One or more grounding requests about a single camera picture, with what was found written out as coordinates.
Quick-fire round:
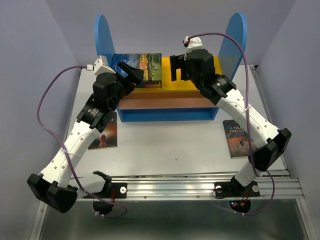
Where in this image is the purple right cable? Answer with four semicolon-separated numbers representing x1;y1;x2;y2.
189;32;276;217

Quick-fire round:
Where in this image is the floral pink cover book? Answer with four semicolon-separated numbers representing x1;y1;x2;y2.
140;80;161;85

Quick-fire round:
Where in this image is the Animal Farm book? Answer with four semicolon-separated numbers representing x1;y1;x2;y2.
111;53;162;85

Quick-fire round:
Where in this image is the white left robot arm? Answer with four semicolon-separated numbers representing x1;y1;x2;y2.
27;61;144;218

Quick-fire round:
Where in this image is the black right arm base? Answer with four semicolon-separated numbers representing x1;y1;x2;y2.
212;181;261;215

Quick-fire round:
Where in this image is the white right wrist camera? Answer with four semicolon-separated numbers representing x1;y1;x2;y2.
183;36;203;53

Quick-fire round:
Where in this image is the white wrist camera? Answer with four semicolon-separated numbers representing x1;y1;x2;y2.
183;36;203;53
85;55;116;76

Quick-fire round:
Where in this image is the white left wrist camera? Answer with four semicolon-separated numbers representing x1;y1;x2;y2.
85;55;116;76

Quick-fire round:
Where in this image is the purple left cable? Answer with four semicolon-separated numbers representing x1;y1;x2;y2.
36;65;128;219

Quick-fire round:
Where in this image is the Three Days to See book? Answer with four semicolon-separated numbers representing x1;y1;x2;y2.
88;112;118;150

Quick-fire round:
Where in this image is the Tale of Two Cities book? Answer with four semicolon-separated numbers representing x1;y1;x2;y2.
223;119;250;158

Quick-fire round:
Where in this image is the purple cable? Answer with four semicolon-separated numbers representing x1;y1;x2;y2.
36;65;128;219
189;32;276;217

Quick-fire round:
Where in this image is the aluminium mounting rail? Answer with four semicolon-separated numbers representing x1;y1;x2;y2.
112;170;305;202

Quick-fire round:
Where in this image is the Jane Eyre blue book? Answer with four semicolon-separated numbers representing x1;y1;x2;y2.
137;82;162;89

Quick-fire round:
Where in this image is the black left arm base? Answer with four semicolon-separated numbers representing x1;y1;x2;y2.
92;182;128;218

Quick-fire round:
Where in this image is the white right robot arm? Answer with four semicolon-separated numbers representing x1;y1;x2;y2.
169;49;292;195

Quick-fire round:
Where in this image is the blue yellow wooden bookshelf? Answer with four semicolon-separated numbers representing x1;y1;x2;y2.
94;12;248;122

